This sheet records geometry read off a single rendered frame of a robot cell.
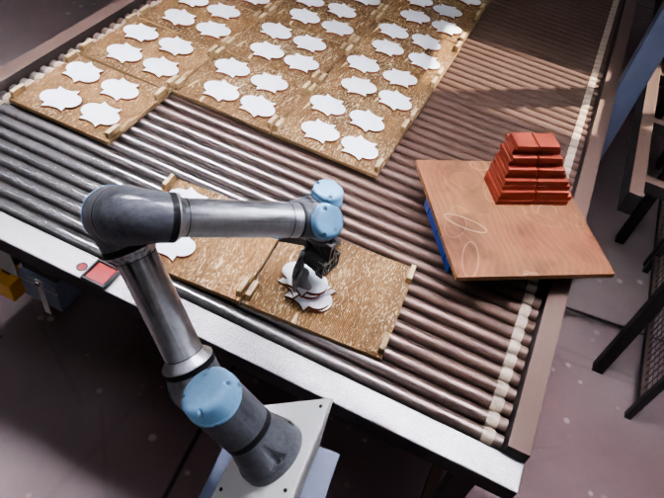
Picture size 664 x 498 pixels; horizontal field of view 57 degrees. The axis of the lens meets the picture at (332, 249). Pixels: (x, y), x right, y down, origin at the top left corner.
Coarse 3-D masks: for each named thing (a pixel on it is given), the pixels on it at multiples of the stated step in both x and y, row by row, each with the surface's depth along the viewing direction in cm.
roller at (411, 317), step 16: (0, 128) 203; (16, 144) 202; (32, 144) 200; (64, 160) 198; (96, 176) 195; (112, 176) 196; (416, 320) 176; (432, 320) 176; (448, 336) 174; (464, 336) 174; (480, 352) 172; (496, 352) 172; (512, 368) 170
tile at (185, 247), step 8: (184, 240) 179; (192, 240) 179; (160, 248) 175; (168, 248) 176; (176, 248) 176; (184, 248) 177; (192, 248) 177; (168, 256) 174; (176, 256) 175; (184, 256) 175
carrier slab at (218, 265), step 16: (208, 192) 195; (208, 240) 181; (224, 240) 182; (240, 240) 183; (256, 240) 184; (272, 240) 185; (160, 256) 175; (192, 256) 177; (208, 256) 177; (224, 256) 178; (240, 256) 179; (256, 256) 180; (176, 272) 172; (192, 272) 173; (208, 272) 174; (224, 272) 174; (240, 272) 175; (256, 272) 176; (208, 288) 170; (224, 288) 171
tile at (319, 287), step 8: (288, 264) 173; (304, 264) 173; (288, 272) 171; (312, 272) 171; (328, 272) 172; (288, 280) 169; (312, 280) 169; (320, 280) 170; (312, 288) 167; (320, 288) 168
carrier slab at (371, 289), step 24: (360, 264) 184; (384, 264) 185; (264, 288) 173; (336, 288) 177; (360, 288) 178; (384, 288) 179; (408, 288) 180; (264, 312) 168; (288, 312) 168; (312, 312) 170; (336, 312) 171; (360, 312) 172; (384, 312) 173; (336, 336) 166; (360, 336) 167
